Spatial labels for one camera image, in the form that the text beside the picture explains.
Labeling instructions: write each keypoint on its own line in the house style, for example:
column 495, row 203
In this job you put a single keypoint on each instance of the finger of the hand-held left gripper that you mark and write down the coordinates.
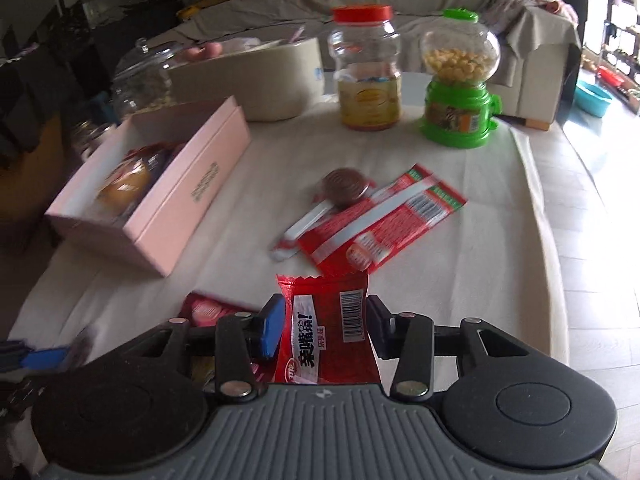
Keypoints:
column 45, row 358

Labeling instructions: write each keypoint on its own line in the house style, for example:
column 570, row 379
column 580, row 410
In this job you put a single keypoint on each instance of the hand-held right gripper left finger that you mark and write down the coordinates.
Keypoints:
column 270, row 327

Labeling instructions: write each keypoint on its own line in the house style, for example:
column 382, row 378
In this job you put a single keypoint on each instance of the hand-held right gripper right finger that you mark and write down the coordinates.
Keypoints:
column 381, row 330

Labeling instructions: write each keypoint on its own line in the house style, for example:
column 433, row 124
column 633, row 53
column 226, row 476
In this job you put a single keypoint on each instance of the red snack packet white label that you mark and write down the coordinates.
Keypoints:
column 325, row 330

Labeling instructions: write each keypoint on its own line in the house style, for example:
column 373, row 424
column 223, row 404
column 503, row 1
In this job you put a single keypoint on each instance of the pink cardboard box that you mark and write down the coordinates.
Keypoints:
column 190, row 200

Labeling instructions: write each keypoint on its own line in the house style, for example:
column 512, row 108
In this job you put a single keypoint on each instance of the yellow bread packet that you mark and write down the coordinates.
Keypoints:
column 125, row 185

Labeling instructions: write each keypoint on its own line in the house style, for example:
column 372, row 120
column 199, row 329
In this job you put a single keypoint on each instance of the small red snack packet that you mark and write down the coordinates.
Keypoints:
column 205, row 307

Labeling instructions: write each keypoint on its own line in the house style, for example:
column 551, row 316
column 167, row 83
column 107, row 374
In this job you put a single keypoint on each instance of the white tablecloth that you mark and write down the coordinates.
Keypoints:
column 450, row 285

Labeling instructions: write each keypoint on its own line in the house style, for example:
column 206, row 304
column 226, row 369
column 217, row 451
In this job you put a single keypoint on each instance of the red stick packet white stripe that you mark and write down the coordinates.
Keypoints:
column 340, row 245
column 400, row 230

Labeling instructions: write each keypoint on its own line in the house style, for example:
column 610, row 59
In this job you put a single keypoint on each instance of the chocolate lollipop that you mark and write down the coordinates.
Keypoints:
column 345, row 189

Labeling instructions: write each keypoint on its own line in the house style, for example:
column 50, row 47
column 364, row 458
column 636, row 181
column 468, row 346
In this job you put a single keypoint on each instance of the small glass jar red label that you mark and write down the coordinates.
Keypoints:
column 90, row 140

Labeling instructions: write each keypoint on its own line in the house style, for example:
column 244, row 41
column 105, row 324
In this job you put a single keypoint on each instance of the green gumball machine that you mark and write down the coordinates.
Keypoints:
column 452, row 115

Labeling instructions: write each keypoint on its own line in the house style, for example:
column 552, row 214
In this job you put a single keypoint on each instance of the plastic jar with red lid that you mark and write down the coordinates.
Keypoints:
column 367, row 90

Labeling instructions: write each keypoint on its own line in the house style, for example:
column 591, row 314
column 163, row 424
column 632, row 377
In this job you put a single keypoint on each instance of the beige oval container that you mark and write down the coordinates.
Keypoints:
column 250, row 85

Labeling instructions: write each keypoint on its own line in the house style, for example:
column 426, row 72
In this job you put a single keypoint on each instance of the glass jar with lid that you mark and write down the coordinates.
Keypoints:
column 145, row 85

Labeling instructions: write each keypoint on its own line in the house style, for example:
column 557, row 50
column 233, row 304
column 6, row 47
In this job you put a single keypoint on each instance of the pink rounded object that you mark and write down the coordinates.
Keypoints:
column 202, row 51

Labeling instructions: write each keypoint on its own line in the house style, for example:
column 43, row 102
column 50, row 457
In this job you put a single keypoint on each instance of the blue plastic basin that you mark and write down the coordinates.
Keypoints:
column 592, row 99

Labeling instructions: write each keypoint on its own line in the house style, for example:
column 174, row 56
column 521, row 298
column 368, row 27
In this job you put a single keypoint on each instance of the yellow flat toy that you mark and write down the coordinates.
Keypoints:
column 205, row 7

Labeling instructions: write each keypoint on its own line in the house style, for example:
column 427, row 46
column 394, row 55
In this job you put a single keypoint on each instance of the metal shoe rack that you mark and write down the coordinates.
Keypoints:
column 620, row 65

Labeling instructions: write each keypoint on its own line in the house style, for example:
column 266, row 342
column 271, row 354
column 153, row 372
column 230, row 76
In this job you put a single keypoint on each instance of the pink white crumpled cloth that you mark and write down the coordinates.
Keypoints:
column 535, row 7

